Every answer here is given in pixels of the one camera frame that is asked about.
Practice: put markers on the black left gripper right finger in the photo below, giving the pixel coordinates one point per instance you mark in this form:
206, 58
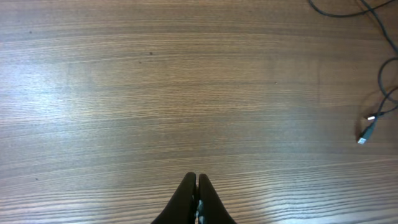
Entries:
210, 209

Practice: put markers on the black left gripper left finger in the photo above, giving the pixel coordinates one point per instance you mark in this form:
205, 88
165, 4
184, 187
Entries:
182, 207

